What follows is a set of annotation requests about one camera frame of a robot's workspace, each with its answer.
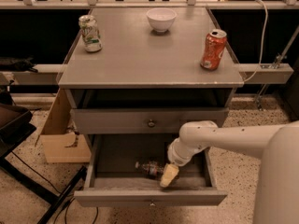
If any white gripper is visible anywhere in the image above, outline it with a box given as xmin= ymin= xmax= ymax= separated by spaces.
xmin=160 ymin=138 xmax=200 ymax=188

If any clear plastic water bottle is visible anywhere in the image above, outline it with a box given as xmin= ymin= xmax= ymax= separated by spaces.
xmin=135 ymin=161 xmax=165 ymax=179

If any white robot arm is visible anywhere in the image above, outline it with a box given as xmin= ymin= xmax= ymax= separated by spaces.
xmin=160 ymin=120 xmax=299 ymax=224

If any closed grey top drawer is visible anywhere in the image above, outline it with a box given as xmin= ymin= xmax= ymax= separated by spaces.
xmin=71 ymin=108 xmax=228 ymax=134

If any open grey middle drawer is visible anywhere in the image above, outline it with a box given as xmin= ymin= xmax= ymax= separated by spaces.
xmin=75 ymin=133 xmax=227 ymax=207

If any grey drawer cabinet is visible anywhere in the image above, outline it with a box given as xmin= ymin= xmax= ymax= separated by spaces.
xmin=56 ymin=7 xmax=244 ymax=208

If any cardboard box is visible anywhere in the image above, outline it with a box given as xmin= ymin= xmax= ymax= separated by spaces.
xmin=39 ymin=90 xmax=91 ymax=163

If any red orange soda can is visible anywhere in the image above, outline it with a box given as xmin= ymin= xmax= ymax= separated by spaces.
xmin=200 ymin=29 xmax=227 ymax=71

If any white ceramic bowl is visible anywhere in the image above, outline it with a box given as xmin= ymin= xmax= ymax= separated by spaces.
xmin=147 ymin=7 xmax=177 ymax=33

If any black stand base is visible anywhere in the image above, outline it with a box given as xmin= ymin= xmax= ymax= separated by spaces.
xmin=0 ymin=105 xmax=84 ymax=224

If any green white soda can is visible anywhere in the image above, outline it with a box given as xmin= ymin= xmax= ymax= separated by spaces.
xmin=78 ymin=15 xmax=102 ymax=52

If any black cloth on ledge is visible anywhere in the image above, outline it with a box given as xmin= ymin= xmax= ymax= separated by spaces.
xmin=0 ymin=57 xmax=38 ymax=73

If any black floor cable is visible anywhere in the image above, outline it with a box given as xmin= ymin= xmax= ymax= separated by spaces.
xmin=10 ymin=151 xmax=99 ymax=224

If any white cable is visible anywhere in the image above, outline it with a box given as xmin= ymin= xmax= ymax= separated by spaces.
xmin=242 ymin=0 xmax=269 ymax=83

